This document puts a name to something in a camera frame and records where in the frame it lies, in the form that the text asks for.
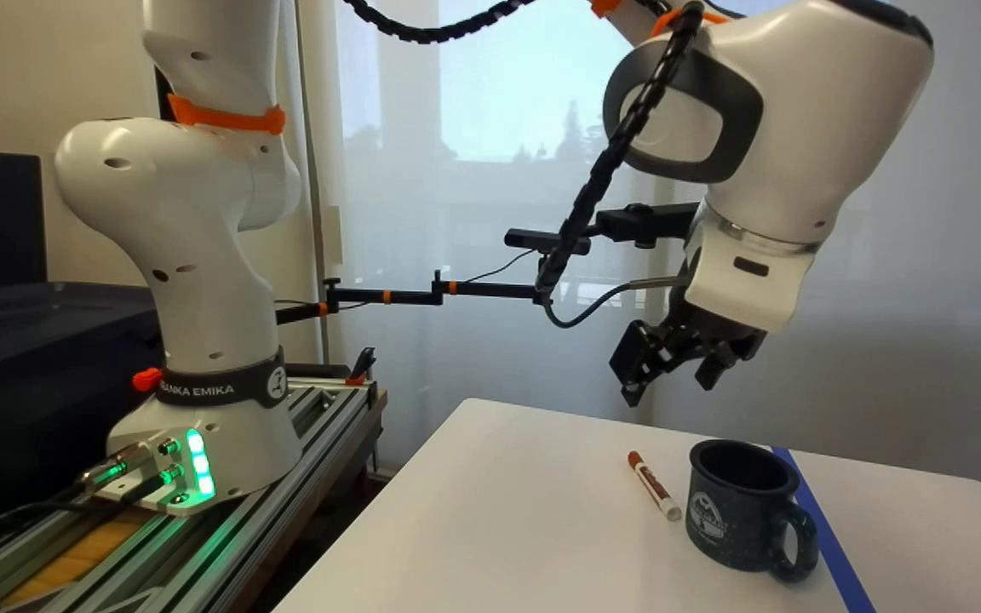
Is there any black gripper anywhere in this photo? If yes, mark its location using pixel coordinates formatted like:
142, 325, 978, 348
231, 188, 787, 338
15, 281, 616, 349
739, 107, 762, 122
610, 305, 768, 406

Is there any red capped white marker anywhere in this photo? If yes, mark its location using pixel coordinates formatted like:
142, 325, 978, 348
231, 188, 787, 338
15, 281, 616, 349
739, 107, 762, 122
628, 448, 681, 521

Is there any aluminium rail robot base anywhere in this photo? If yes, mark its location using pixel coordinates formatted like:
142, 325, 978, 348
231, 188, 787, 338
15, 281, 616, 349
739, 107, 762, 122
0, 379, 390, 613

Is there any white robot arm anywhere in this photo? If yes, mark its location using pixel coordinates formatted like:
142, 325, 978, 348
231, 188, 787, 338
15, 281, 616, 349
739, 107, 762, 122
56, 0, 935, 513

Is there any dark blue enamel mug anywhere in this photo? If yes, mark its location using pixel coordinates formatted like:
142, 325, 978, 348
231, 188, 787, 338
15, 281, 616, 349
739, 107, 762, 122
684, 438, 819, 582

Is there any blue tape strip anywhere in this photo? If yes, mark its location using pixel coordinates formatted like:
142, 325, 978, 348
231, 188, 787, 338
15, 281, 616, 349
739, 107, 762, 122
795, 476, 876, 613

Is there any black cabinet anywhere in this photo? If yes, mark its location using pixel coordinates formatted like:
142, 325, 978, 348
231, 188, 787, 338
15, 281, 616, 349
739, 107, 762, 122
0, 153, 162, 513

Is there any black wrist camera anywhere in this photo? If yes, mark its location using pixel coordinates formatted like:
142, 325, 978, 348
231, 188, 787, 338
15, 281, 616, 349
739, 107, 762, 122
597, 204, 697, 247

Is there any black camera on boom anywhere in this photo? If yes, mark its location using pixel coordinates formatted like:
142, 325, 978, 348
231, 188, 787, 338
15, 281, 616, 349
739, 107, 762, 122
506, 228, 591, 255

